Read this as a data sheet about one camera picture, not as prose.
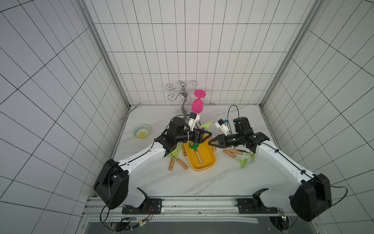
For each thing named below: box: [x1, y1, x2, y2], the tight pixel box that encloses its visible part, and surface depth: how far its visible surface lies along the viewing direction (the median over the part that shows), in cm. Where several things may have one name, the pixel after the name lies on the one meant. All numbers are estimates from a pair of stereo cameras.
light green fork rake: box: [223, 148, 248, 169], surface depth 91 cm
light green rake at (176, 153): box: [171, 142, 188, 170], surface depth 90 cm
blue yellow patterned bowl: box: [132, 123, 150, 139], surface depth 102 cm
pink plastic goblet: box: [191, 89, 206, 114], surface depth 96 cm
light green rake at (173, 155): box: [166, 146, 182, 172], surface depth 90 cm
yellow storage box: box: [183, 138, 216, 172], surface depth 90 cm
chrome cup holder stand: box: [165, 80, 199, 114], surface depth 94 cm
